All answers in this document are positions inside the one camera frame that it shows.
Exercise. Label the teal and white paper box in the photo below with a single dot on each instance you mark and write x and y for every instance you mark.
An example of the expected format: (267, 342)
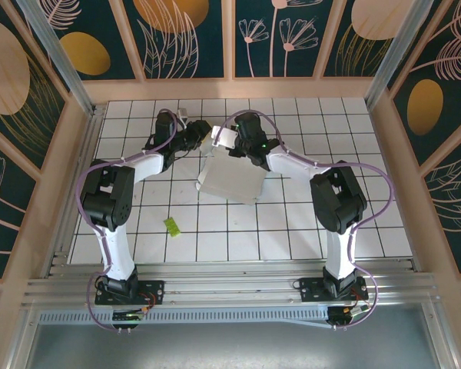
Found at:
(230, 177)

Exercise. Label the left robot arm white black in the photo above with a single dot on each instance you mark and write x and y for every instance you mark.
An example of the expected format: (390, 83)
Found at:
(107, 200)

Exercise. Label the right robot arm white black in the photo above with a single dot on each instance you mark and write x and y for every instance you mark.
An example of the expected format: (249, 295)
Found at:
(338, 200)

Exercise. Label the green paper tag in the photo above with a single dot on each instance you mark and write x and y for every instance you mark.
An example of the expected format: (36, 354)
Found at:
(171, 226)

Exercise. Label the aluminium rail frame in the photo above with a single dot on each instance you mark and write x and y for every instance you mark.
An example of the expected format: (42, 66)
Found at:
(234, 280)

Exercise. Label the aluminium corner post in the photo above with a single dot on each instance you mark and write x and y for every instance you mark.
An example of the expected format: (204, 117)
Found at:
(399, 54)
(61, 61)

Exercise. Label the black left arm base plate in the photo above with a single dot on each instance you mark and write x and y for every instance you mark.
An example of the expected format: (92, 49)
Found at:
(153, 292)

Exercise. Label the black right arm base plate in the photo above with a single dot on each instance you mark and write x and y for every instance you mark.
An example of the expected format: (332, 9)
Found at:
(311, 290)

